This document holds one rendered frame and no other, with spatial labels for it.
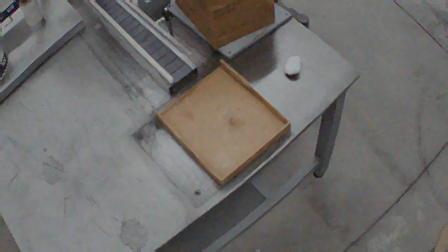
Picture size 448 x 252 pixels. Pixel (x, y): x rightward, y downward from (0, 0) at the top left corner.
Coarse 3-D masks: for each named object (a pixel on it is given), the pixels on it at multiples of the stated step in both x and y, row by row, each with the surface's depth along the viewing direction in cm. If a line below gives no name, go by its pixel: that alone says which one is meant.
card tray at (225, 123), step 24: (216, 72) 154; (192, 96) 151; (216, 96) 150; (240, 96) 149; (168, 120) 147; (192, 120) 147; (216, 120) 146; (240, 120) 146; (264, 120) 145; (288, 120) 140; (192, 144) 143; (216, 144) 142; (240, 144) 142; (264, 144) 137; (216, 168) 139; (240, 168) 137
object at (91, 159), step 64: (64, 64) 164; (128, 64) 160; (256, 64) 155; (320, 64) 154; (0, 128) 153; (64, 128) 150; (128, 128) 148; (0, 192) 139; (64, 192) 138; (128, 192) 137; (192, 192) 136
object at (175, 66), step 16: (96, 0) 173; (112, 0) 171; (112, 16) 166; (128, 16) 165; (128, 32) 161; (144, 32) 160; (144, 48) 156; (160, 48) 155; (160, 64) 152; (176, 64) 151; (176, 80) 148
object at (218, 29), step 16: (176, 0) 166; (192, 0) 147; (208, 0) 134; (224, 0) 138; (240, 0) 142; (256, 0) 145; (272, 0) 149; (192, 16) 158; (208, 16) 142; (224, 16) 144; (240, 16) 148; (256, 16) 153; (272, 16) 157; (208, 32) 152; (224, 32) 151; (240, 32) 156
